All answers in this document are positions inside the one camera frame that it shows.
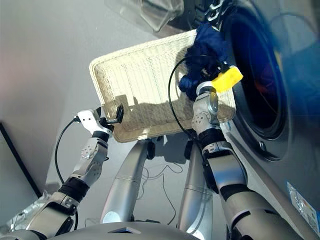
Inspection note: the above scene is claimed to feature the navy blue garment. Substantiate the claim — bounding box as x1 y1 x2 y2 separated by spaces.
177 22 230 101

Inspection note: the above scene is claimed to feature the grey washing machine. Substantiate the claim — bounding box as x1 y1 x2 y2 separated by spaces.
159 0 320 240

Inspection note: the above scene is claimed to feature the pale woven basket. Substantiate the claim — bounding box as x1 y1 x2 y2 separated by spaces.
88 28 237 144

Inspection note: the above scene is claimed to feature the round glass washing machine door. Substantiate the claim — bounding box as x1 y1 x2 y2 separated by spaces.
103 0 201 33

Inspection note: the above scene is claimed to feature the washing machine label sticker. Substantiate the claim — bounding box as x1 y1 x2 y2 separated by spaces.
286 181 320 230

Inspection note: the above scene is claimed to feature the silver robot leg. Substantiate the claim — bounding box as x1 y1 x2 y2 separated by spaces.
99 138 152 225
176 142 222 240

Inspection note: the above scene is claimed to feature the grey robot torso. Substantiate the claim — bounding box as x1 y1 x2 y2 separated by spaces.
47 221 200 240

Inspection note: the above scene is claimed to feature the yellow wrist camera mount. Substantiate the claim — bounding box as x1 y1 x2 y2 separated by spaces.
211 65 244 94

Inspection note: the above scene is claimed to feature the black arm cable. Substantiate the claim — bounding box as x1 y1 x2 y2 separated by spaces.
167 57 201 143
54 115 81 231

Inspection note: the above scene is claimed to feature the thin grey floor cord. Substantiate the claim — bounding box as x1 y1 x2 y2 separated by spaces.
84 159 185 226

